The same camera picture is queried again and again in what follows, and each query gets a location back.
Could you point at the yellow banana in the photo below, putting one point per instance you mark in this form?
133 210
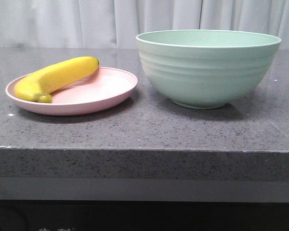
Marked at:
38 86

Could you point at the pink plate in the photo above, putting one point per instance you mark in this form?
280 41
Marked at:
105 88

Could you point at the green bowl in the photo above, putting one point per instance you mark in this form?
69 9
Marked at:
206 69

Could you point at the white curtain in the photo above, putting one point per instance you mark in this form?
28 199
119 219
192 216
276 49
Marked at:
115 23

